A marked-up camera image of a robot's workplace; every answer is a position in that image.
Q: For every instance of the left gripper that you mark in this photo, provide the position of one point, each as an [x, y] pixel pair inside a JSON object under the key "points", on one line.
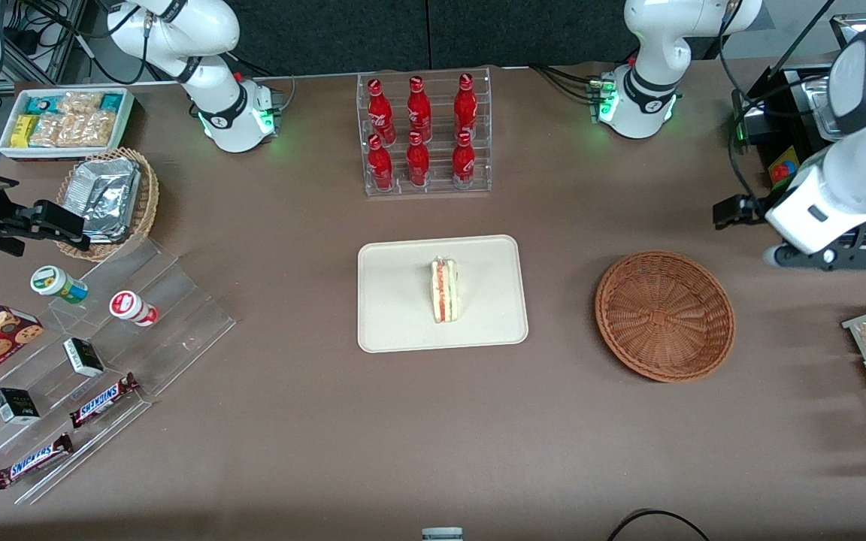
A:
{"points": [[734, 210]]}

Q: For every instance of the triangular sandwich with red filling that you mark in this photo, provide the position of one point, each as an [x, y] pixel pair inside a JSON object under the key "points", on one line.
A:
{"points": [[446, 289]]}

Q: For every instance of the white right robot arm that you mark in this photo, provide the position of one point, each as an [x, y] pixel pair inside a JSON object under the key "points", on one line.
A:
{"points": [[207, 83]]}

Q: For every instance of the light tan wicker basket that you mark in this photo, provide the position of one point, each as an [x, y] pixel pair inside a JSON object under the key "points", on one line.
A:
{"points": [[146, 203]]}

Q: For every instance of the brown wicker basket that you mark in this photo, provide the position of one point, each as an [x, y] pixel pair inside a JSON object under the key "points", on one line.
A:
{"points": [[666, 315]]}

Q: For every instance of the cream plastic tray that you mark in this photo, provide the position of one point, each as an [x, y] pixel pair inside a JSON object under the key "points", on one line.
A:
{"points": [[395, 300]]}

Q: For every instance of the green lidded small bottle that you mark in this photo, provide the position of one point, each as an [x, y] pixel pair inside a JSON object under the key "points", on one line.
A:
{"points": [[53, 282]]}

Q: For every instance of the silver foil wrapped package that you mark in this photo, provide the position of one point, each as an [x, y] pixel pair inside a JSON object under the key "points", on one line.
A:
{"points": [[106, 225], [106, 180]]}

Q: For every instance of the white rectangular snack bin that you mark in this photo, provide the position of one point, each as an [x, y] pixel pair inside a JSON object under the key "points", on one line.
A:
{"points": [[4, 146]]}

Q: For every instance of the black food warmer case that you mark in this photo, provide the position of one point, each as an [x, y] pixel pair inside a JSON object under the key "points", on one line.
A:
{"points": [[786, 128]]}

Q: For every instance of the yellow snack packet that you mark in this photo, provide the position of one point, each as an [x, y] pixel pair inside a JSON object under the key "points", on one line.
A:
{"points": [[22, 131]]}

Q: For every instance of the clear bag of crackers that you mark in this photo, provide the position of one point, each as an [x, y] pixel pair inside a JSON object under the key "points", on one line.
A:
{"points": [[80, 102], [76, 129]]}

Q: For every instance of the teal snack packet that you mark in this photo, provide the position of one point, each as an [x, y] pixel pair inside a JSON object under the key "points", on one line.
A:
{"points": [[42, 104], [111, 102]]}

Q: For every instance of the red lidded small bottle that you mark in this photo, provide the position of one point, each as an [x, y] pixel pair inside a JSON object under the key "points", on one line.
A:
{"points": [[128, 306]]}

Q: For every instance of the steel pan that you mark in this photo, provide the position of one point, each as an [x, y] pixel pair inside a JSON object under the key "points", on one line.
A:
{"points": [[820, 113]]}

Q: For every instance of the small black carton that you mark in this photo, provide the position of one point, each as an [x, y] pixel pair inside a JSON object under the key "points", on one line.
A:
{"points": [[16, 406], [83, 357]]}

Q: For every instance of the clear acrylic stepped display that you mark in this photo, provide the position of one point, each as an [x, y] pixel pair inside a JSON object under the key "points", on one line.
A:
{"points": [[177, 315]]}

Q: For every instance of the Snickers chocolate bar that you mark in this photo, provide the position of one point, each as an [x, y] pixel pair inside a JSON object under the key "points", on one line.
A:
{"points": [[102, 400], [33, 461]]}

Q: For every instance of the red cola bottle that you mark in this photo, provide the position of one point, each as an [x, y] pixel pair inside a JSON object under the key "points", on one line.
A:
{"points": [[419, 109], [418, 164], [379, 111], [465, 105], [380, 167], [464, 164]]}

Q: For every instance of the clear acrylic bottle rack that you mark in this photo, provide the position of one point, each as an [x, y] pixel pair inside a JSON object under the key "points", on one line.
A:
{"points": [[440, 169]]}

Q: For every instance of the small grey device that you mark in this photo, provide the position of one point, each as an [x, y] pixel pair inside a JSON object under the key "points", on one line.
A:
{"points": [[442, 534]]}

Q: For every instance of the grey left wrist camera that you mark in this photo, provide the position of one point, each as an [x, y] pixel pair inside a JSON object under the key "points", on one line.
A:
{"points": [[831, 258]]}

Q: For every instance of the grey metal frame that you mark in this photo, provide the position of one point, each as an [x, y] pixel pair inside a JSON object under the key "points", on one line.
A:
{"points": [[57, 37]]}

